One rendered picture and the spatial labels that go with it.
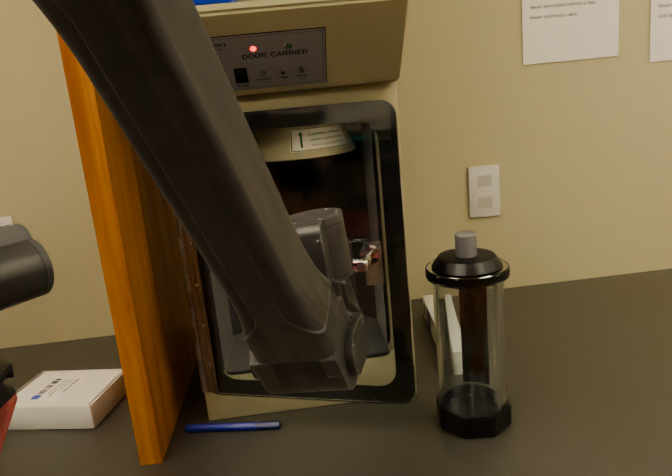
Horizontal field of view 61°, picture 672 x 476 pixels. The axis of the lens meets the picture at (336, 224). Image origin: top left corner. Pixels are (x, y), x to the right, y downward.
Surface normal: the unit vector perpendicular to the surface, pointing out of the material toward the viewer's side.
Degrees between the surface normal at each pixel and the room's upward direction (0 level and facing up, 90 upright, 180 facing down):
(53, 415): 90
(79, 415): 90
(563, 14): 90
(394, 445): 0
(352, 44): 135
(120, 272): 90
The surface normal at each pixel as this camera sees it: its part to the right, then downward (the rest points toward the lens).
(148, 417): 0.08, 0.21
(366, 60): 0.12, 0.84
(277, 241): 0.96, -0.09
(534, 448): -0.09, -0.97
